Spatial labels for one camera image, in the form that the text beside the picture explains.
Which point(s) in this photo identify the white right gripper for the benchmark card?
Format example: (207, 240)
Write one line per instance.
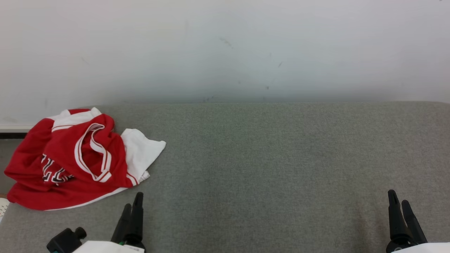
(422, 248)

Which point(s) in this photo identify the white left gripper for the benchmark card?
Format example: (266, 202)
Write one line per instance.
(105, 247)

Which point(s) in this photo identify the red shirt with white sleeves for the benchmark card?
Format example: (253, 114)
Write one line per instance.
(137, 151)

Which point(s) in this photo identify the red shorts with white band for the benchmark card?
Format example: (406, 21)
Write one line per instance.
(31, 158)

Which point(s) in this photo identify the white perforated plastic object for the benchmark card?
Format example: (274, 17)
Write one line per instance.
(3, 209)

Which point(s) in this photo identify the white and black baseboard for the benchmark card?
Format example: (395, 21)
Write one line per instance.
(14, 131)

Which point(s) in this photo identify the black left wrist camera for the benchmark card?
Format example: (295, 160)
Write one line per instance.
(65, 240)

